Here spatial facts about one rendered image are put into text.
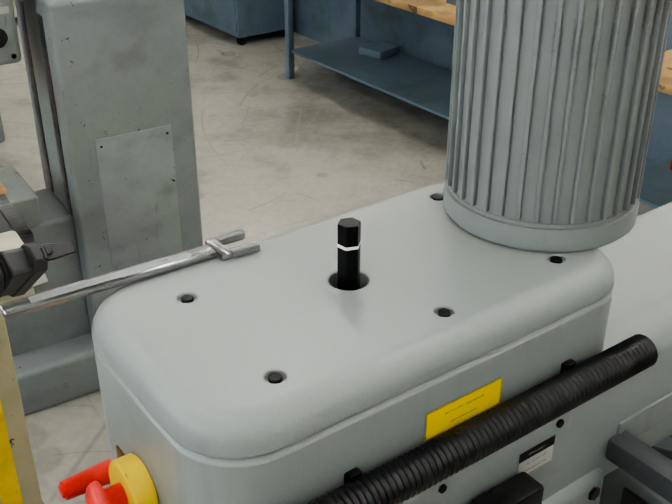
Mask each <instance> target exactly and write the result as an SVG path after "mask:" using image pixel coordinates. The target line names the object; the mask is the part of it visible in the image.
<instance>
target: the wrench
mask: <svg viewBox="0 0 672 504"><path fill-rule="evenodd" d="M243 239H245V232H244V231H243V230H242V229H238V230H235V231H231V232H228V233H224V234H221V235H217V236H215V238H210V239H206V240H205V245H203V246H200V247H196V248H193V249H190V250H186V251H183V252H179V253H176V254H172V255H169V256H165V257H162V258H158V259H155V260H151V261H148V262H144V263H141V264H137V265H134V266H130V267H127V268H123V269H120V270H116V271H113V272H109V273H106V274H103V275H99V276H96V277H92V278H89V279H85V280H82V281H78V282H75V283H71V284H68V285H64V286H61V287H57V288H54V289H50V290H47V291H43V292H40V293H36V294H33V295H29V296H26V297H22V298H19V299H15V300H12V301H9V302H5V303H2V304H0V312H1V314H2V315H3V317H4V318H5V319H6V320H7V319H11V318H14V317H18V316H21V315H24V314H28V313H31V312H34V311H38V310H41V309H45V308H48V307H51V306H55V305H58V304H61V303H65V302H68V301H72V300H75V299H78V298H82V297H85V296H88V295H92V294H95V293H99V292H102V291H105V290H109V289H112V288H115V287H119V286H122V285H126V284H129V283H132V282H136V281H139V280H142V279H146V278H149V277H153V276H156V275H159V274H163V273H166V272H169V271H173V270H176V269H180V268H183V267H186V266H190V265H193V264H196V263H200V262H203V261H207V260H210V259H213V258H216V257H218V258H219V259H221V260H222V261H225V260H229V259H232V258H233V259H235V258H238V257H241V256H245V255H248V254H251V253H255V252H258V251H261V250H260V244H259V243H258V242H257V241H251V242H248V243H245V244H241V245H238V246H234V247H231V248H228V249H227V248H226V247H225V246H224V245H227V244H230V243H234V242H237V241H240V240H243Z"/></svg>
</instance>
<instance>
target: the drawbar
mask: <svg viewBox="0 0 672 504"><path fill-rule="evenodd" d="M360 241H361V221H359V220H357V219H355V218H352V217H350V218H343V219H340V220H339V222H338V224H337V244H339V245H341V246H343V247H345V248H349V247H356V246H358V245H359V243H360ZM360 248H361V244H360V246H359V248H358V249H356V250H349V251H345V250H343V249H341V248H339V247H337V289H340V290H345V291H352V290H358V289H360Z"/></svg>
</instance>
